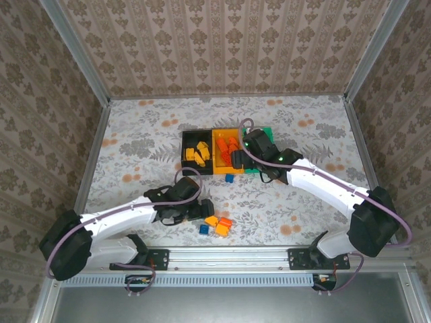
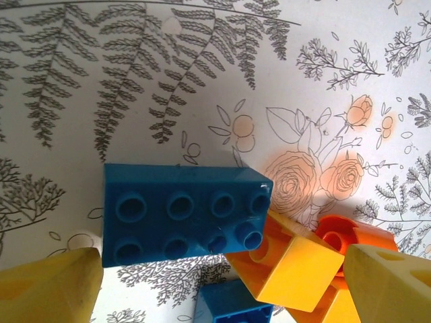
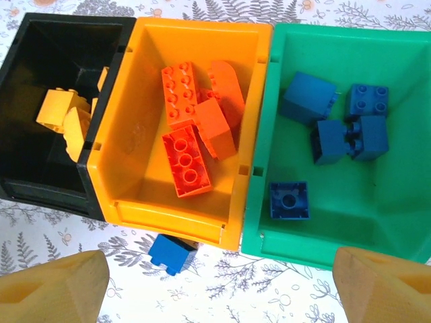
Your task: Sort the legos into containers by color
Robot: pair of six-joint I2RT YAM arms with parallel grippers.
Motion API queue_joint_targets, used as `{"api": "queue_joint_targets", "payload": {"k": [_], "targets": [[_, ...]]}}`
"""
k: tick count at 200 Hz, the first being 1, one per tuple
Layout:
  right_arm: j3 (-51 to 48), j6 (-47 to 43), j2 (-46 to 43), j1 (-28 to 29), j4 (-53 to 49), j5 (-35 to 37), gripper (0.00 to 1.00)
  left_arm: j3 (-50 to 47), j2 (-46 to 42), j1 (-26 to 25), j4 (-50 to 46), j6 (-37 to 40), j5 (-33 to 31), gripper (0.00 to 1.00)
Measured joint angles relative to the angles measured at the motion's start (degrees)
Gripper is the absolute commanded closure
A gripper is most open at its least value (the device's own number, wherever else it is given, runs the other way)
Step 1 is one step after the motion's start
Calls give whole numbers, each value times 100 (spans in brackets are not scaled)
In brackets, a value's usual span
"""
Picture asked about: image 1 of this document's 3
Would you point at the yellow plastic bin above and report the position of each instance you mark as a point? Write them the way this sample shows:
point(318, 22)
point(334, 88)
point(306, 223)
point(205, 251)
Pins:
point(222, 133)

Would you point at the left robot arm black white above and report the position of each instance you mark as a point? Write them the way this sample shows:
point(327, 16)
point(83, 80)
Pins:
point(118, 218)

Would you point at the aluminium right side rail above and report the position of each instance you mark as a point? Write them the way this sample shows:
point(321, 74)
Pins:
point(364, 151)

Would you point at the long yellow lego brick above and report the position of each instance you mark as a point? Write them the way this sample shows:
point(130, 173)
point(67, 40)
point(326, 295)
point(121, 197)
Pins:
point(199, 159)

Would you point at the aluminium frame post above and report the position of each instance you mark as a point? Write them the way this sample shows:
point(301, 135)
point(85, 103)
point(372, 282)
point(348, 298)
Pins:
point(377, 50)
point(75, 54)

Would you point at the aluminium right frame post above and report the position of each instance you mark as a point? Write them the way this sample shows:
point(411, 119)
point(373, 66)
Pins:
point(377, 50)

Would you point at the aluminium left frame post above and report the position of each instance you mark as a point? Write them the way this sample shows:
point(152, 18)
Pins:
point(75, 54)

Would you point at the aluminium back rail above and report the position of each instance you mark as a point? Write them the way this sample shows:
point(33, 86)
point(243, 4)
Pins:
point(229, 97)

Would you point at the aluminium front frame rail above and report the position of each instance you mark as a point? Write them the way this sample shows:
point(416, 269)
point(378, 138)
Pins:
point(229, 257)

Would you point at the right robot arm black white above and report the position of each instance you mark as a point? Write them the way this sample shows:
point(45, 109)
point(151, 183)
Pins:
point(323, 185)

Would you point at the aluminium left side rail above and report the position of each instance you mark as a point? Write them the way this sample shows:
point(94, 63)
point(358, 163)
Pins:
point(94, 151)

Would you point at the green plastic bin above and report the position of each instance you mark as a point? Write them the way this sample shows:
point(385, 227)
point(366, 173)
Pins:
point(269, 133)

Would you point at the grey metal panel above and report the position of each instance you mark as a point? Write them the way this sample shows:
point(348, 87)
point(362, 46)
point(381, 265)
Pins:
point(229, 306)

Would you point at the black plastic bin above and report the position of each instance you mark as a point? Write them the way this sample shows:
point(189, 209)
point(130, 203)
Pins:
point(198, 136)

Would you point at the blue lego brick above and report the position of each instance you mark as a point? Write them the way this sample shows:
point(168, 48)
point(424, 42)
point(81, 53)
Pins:
point(229, 177)
point(203, 229)

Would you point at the orange lego brick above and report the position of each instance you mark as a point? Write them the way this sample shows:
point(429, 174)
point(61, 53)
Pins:
point(225, 221)
point(233, 140)
point(233, 148)
point(225, 158)
point(221, 144)

